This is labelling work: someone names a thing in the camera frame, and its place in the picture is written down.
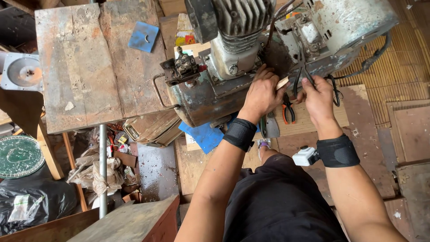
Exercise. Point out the person's left hand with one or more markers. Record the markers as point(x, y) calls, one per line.
point(260, 97)

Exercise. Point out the person's right hand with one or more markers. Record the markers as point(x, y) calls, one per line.
point(319, 107)

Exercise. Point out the light plywood board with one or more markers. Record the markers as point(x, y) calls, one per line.
point(312, 121)

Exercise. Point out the metal scraper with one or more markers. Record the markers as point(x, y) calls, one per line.
point(272, 126)

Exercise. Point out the black left wristband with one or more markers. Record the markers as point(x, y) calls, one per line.
point(240, 133)

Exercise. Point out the black wristband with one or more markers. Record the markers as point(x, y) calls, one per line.
point(240, 133)
point(337, 151)

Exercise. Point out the black right wristband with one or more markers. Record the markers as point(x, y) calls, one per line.
point(337, 151)

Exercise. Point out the person's sandalled foot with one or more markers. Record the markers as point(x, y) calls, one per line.
point(263, 146)

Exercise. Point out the rusty old air compressor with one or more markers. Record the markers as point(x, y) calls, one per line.
point(231, 53)

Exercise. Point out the blue plastic sheet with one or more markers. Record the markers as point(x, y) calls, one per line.
point(201, 136)

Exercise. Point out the colourful printed carton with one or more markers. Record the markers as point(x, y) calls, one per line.
point(184, 33)

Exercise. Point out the person's black shorts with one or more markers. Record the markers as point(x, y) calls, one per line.
point(278, 205)

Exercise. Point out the rusty metal canister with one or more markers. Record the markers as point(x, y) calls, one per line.
point(153, 126)

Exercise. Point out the small blue square sheet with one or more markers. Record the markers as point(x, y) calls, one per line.
point(143, 36)

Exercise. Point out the rusty metal work table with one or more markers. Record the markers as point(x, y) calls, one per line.
point(97, 67)

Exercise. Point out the heap of scrap and bags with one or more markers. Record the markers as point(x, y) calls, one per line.
point(107, 164)

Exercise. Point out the wooden box with red side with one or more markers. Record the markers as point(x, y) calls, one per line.
point(134, 221)

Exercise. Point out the grey square fan housing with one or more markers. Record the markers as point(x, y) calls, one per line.
point(22, 71)

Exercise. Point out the round green glass plate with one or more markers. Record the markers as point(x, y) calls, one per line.
point(18, 156)

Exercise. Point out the black plastic bag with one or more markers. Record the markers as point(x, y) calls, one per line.
point(33, 201)

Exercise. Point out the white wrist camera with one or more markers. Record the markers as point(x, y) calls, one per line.
point(304, 157)

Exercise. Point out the black pressure switch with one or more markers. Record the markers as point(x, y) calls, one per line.
point(181, 69)

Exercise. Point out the wooden trestle frame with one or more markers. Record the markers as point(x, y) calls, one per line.
point(57, 151)

